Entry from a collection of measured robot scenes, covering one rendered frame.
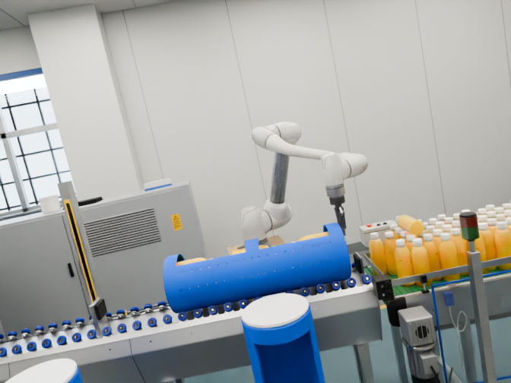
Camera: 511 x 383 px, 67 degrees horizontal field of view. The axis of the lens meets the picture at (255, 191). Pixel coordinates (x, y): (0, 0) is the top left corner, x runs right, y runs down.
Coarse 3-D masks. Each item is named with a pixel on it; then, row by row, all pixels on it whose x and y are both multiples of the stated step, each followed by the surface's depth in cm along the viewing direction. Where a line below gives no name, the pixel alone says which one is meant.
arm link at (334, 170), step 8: (328, 160) 185; (336, 160) 185; (344, 160) 191; (328, 168) 185; (336, 168) 185; (344, 168) 188; (328, 176) 186; (336, 176) 186; (344, 176) 188; (328, 184) 188; (336, 184) 187
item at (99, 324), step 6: (96, 300) 199; (102, 300) 199; (90, 306) 192; (96, 306) 192; (102, 306) 197; (90, 312) 192; (96, 312) 193; (102, 312) 196; (96, 318) 192; (102, 318) 198; (96, 324) 193; (102, 324) 197; (108, 324) 203; (96, 330) 193
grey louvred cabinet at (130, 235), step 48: (144, 192) 348; (192, 192) 389; (0, 240) 321; (48, 240) 326; (96, 240) 332; (144, 240) 337; (192, 240) 343; (0, 288) 325; (48, 288) 331; (144, 288) 342
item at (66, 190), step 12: (60, 192) 219; (72, 192) 222; (72, 204) 220; (72, 216) 221; (72, 228) 222; (84, 228) 228; (84, 240) 225; (84, 252) 224; (84, 264) 225; (84, 276) 226; (96, 276) 230; (96, 288) 227
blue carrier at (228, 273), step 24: (312, 240) 183; (336, 240) 182; (168, 264) 187; (192, 264) 185; (216, 264) 183; (240, 264) 182; (264, 264) 181; (288, 264) 180; (312, 264) 180; (336, 264) 180; (168, 288) 181; (192, 288) 181; (216, 288) 181; (240, 288) 182; (264, 288) 183; (288, 288) 185
